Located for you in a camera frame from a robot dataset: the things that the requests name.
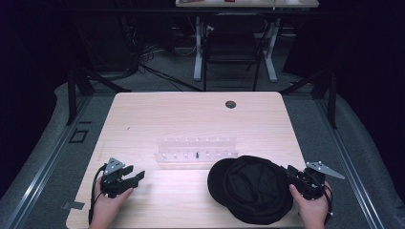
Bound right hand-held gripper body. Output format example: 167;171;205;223
288;160;347;201

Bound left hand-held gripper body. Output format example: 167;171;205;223
100;156;139;199

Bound black cap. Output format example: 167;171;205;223
206;155;295;226

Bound person's left hand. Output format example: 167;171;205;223
89;177;135;229

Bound person's right hand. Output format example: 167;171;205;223
288;180;334;229

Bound grey tape strip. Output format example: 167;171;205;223
61;200;86;211

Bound black square tape outline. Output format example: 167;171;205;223
68;128;90;144

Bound clear acrylic rack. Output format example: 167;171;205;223
154;135;240;165

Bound black metal stand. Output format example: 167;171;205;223
65;65;132;126
279;65;338;130

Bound white-legged wooden desk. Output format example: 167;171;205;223
175;0;320;83

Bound black folding chair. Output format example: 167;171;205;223
202;12;269;93

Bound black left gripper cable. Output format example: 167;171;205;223
88;163;107;225

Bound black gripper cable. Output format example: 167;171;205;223
322;181;335;225
88;163;107;225

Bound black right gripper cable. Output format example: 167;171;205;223
322;181;335;225

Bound aluminium floor rail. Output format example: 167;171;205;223
313;94;386;229
2;94;94;229

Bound black floor cables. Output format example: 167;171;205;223
125;18;204;94

